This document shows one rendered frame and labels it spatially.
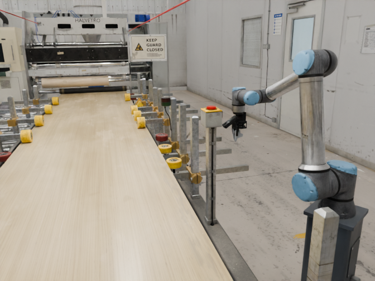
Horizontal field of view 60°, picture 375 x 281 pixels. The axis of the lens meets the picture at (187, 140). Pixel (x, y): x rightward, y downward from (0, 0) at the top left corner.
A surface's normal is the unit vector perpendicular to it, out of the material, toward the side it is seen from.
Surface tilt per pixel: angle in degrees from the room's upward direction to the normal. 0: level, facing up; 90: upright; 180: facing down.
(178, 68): 90
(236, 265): 0
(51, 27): 90
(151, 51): 90
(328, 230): 90
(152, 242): 0
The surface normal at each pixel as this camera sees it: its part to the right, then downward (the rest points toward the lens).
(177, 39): 0.29, 0.27
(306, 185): -0.91, 0.21
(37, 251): -0.01, -0.96
